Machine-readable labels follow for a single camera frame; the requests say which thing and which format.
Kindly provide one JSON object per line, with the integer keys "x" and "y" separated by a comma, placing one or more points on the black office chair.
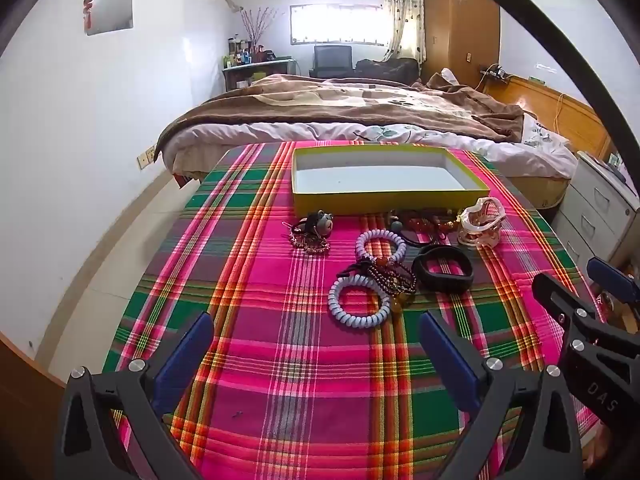
{"x": 332, "y": 57}

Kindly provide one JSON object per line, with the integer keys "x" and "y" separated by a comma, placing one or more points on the small desk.
{"x": 240, "y": 72}

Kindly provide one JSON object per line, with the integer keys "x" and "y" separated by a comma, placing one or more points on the patterned curtain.
{"x": 402, "y": 15}

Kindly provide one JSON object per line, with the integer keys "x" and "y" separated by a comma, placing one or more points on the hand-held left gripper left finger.
{"x": 185, "y": 355}

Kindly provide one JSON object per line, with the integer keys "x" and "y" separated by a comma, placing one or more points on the wooden wardrobe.
{"x": 460, "y": 25}

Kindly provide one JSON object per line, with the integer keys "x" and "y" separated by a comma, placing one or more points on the wooden furniture panel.
{"x": 25, "y": 410}

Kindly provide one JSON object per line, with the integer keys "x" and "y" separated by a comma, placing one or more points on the wall socket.
{"x": 146, "y": 156}

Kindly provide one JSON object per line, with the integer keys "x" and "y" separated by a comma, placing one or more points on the white drawer nightstand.
{"x": 590, "y": 205}

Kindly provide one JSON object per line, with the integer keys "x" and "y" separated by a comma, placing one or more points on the yellow-green shallow cardboard box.
{"x": 380, "y": 180}

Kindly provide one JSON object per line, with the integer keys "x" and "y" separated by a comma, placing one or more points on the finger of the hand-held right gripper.
{"x": 612, "y": 277}
{"x": 555, "y": 292}

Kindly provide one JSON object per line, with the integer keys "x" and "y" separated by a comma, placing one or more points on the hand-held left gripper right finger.
{"x": 445, "y": 355}

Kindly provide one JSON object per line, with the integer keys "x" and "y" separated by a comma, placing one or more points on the white pillow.
{"x": 447, "y": 77}

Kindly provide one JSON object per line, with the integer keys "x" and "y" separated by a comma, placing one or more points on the group of bottles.
{"x": 242, "y": 55}

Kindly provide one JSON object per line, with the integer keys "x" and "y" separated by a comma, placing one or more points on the power strip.
{"x": 497, "y": 74}

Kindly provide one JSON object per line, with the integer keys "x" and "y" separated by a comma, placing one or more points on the wooden headboard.
{"x": 550, "y": 105}

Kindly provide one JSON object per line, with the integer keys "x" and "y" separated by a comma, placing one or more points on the red knot ornament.
{"x": 89, "y": 10}

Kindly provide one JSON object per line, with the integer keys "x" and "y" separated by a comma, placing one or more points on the dried branches in vase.
{"x": 257, "y": 27}

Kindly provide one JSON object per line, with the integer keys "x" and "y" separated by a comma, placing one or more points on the yellow bed base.
{"x": 545, "y": 192}

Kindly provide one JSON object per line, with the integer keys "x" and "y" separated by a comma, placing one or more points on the brown fleece blanket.
{"x": 325, "y": 100}

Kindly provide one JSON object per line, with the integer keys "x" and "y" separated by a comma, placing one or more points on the black wristband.
{"x": 440, "y": 282}

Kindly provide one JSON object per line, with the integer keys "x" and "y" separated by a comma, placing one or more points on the dark sofa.
{"x": 390, "y": 67}

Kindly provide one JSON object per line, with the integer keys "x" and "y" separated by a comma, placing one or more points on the pink green plaid tablecloth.
{"x": 300, "y": 360}

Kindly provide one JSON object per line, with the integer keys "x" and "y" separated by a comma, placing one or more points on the white floral quilt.
{"x": 250, "y": 132}

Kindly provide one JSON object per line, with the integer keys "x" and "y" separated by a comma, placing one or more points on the bright window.
{"x": 340, "y": 25}

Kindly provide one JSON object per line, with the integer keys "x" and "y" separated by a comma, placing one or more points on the white wall poster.
{"x": 110, "y": 7}

